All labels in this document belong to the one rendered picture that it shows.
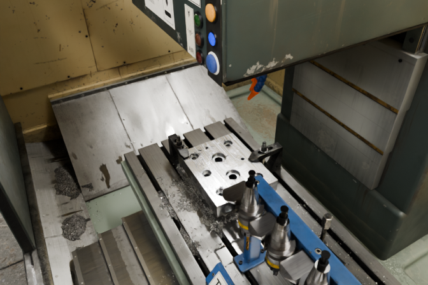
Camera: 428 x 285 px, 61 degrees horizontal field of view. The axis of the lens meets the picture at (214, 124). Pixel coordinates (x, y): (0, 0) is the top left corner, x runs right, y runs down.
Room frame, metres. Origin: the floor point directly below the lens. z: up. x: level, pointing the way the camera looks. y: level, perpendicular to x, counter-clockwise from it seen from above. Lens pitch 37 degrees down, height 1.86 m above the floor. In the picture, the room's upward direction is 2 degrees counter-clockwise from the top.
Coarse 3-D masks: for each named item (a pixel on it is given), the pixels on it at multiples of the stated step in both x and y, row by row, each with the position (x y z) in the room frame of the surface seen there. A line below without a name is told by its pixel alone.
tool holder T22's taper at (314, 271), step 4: (316, 264) 0.35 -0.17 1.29; (312, 268) 0.35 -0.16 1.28; (316, 268) 0.34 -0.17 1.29; (328, 268) 0.34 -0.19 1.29; (312, 272) 0.35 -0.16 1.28; (316, 272) 0.34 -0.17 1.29; (320, 272) 0.34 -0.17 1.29; (324, 272) 0.34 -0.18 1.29; (328, 272) 0.34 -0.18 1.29; (308, 276) 0.35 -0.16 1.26; (312, 276) 0.34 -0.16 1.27; (316, 276) 0.34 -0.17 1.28; (320, 276) 0.34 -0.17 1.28; (324, 276) 0.34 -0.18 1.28; (328, 276) 0.34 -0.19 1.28; (308, 280) 0.35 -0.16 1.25; (312, 280) 0.34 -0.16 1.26; (316, 280) 0.34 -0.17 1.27; (320, 280) 0.33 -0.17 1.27; (324, 280) 0.33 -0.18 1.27; (328, 280) 0.34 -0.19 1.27; (304, 284) 0.35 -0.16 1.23; (308, 284) 0.34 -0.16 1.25; (312, 284) 0.34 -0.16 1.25; (316, 284) 0.33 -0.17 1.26; (320, 284) 0.33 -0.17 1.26; (324, 284) 0.33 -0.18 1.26; (328, 284) 0.34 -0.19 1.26
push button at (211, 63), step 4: (208, 56) 0.51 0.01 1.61; (212, 56) 0.51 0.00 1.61; (208, 60) 0.51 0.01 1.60; (212, 60) 0.50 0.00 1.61; (208, 64) 0.51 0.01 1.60; (212, 64) 0.50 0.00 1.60; (216, 64) 0.50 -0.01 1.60; (208, 68) 0.51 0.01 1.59; (212, 68) 0.50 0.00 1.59; (216, 68) 0.50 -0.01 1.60; (212, 72) 0.50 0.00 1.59
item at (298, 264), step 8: (296, 256) 0.42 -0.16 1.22; (304, 256) 0.42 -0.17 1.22; (280, 264) 0.40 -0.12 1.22; (288, 264) 0.40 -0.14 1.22; (296, 264) 0.40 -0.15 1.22; (304, 264) 0.40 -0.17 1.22; (312, 264) 0.40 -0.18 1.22; (280, 272) 0.39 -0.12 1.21; (288, 272) 0.38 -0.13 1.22; (296, 272) 0.38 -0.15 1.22; (304, 272) 0.38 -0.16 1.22; (288, 280) 0.37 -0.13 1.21; (296, 280) 0.37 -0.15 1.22
